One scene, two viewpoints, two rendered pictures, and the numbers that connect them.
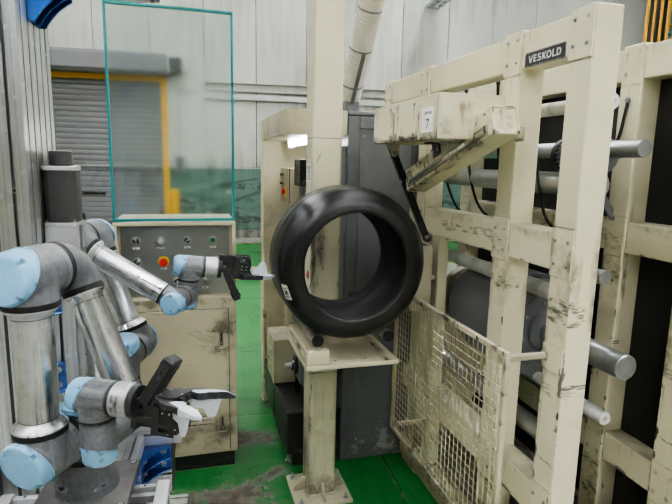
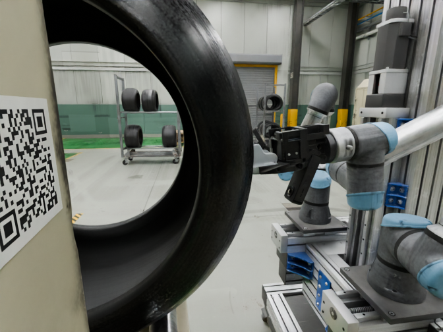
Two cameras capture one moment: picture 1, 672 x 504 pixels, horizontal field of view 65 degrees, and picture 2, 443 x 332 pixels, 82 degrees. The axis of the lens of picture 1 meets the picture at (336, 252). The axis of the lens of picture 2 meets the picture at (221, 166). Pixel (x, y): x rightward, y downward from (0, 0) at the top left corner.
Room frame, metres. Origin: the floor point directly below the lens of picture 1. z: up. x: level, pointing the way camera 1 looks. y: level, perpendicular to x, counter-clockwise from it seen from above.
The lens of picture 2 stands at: (2.45, 0.24, 1.25)
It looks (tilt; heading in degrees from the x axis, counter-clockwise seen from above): 13 degrees down; 183
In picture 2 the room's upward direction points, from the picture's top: straight up
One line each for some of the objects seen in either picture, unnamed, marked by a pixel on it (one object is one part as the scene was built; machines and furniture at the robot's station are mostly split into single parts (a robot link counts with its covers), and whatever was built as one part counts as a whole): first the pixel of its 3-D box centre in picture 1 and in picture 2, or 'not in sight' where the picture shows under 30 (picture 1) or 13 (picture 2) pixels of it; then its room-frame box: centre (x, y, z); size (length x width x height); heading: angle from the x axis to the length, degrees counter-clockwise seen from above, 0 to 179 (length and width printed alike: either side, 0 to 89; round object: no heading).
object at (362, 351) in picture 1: (340, 349); not in sight; (2.10, -0.03, 0.80); 0.37 x 0.36 x 0.02; 106
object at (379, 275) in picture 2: not in sight; (397, 271); (1.74, 0.73, 0.77); 0.15 x 0.15 x 0.10
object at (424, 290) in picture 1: (407, 274); not in sight; (2.41, -0.33, 1.05); 0.20 x 0.15 x 0.30; 16
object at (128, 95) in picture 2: not in sight; (150, 120); (-3.31, -1.72, 0.96); 1.33 x 0.64 x 1.92; 100
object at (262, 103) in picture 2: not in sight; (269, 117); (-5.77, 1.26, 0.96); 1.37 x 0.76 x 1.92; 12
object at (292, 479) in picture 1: (318, 485); not in sight; (2.34, 0.06, 0.02); 0.27 x 0.27 x 0.04; 16
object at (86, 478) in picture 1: (87, 467); (315, 209); (1.26, 0.63, 0.77); 0.15 x 0.15 x 0.10
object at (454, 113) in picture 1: (430, 123); not in sight; (2.06, -0.35, 1.71); 0.61 x 0.25 x 0.15; 16
